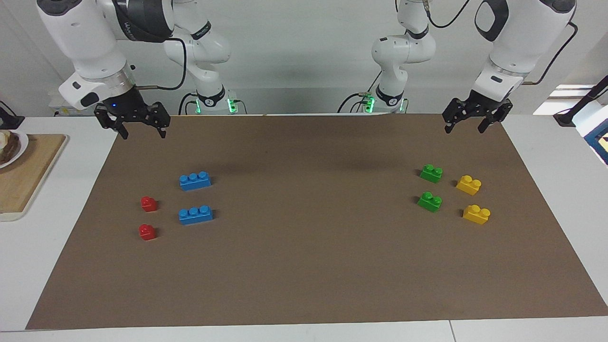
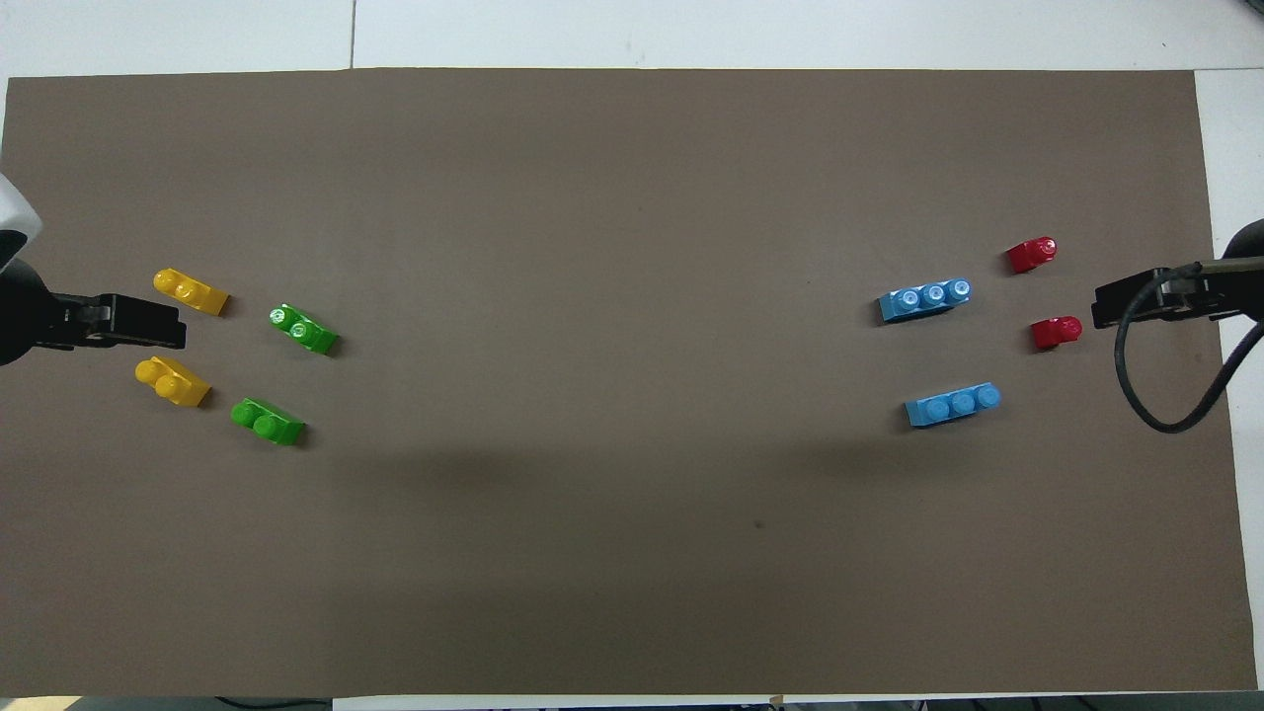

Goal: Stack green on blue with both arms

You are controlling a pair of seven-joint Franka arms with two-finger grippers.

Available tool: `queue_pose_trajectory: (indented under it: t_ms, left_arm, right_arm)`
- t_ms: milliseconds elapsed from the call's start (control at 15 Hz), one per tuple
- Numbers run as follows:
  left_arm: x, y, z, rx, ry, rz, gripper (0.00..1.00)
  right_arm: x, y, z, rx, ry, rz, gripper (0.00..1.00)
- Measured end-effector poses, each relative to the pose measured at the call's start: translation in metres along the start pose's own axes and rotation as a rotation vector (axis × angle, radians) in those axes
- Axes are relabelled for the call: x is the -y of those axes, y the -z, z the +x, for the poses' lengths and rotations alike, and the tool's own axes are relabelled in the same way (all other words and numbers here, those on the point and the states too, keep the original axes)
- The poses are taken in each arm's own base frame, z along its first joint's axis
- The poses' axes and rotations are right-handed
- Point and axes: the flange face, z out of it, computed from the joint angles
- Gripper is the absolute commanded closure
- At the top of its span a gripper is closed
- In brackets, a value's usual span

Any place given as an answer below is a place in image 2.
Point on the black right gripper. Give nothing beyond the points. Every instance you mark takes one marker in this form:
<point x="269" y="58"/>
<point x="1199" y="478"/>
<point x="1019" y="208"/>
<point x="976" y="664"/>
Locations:
<point x="1250" y="281"/>

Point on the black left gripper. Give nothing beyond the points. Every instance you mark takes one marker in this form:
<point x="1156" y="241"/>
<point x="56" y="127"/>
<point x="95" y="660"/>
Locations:
<point x="22" y="314"/>

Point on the green two-stud toy brick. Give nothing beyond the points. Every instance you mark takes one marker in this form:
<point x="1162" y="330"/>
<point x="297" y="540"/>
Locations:
<point x="306" y="332"/>
<point x="269" y="423"/>

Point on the blue three-stud toy brick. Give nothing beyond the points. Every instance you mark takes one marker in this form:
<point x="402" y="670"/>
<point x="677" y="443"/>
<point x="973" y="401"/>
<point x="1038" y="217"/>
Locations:
<point x="923" y="301"/>
<point x="953" y="406"/>

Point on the yellow two-stud toy brick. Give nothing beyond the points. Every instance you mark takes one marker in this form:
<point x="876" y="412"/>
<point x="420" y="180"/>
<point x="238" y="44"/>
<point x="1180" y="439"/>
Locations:
<point x="193" y="292"/>
<point x="176" y="383"/>

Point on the red one-stud toy brick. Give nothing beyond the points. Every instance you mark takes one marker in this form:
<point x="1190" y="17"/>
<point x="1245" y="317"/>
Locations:
<point x="1055" y="334"/>
<point x="1030" y="256"/>

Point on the brown paper table mat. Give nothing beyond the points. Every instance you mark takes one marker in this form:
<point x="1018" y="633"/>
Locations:
<point x="632" y="197"/>

